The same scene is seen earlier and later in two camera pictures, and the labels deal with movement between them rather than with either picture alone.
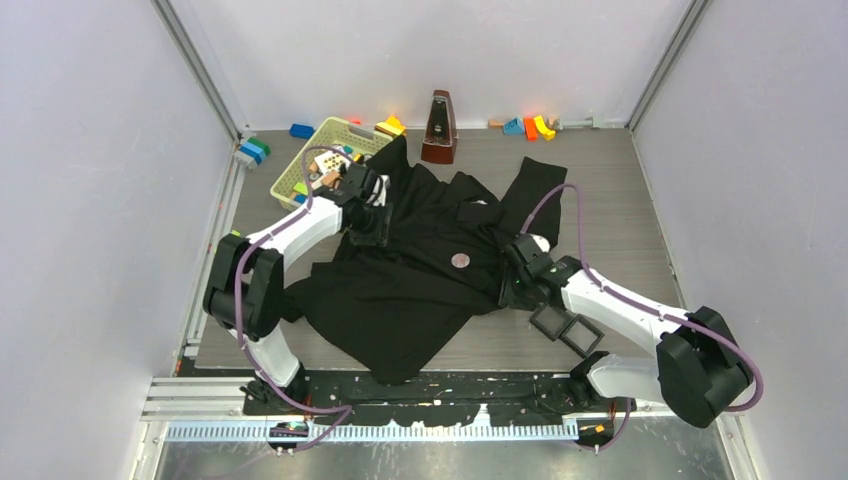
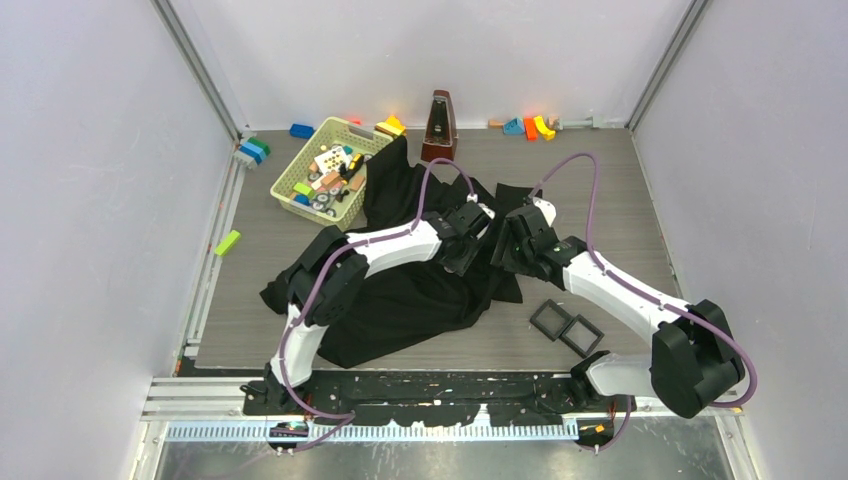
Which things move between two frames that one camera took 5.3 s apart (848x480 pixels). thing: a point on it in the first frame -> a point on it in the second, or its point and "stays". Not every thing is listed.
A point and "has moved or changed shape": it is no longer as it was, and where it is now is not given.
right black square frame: x=590 y=327 stays
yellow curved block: x=548 y=134 stays
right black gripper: x=508 y=299 -> x=502 y=254
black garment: x=445 y=258 has moved or changed shape
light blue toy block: x=514 y=126 stays
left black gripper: x=381 y=236 -> x=459 y=266
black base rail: x=390 y=400 stays
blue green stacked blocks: x=256 y=149 stays
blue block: x=304 y=131 stays
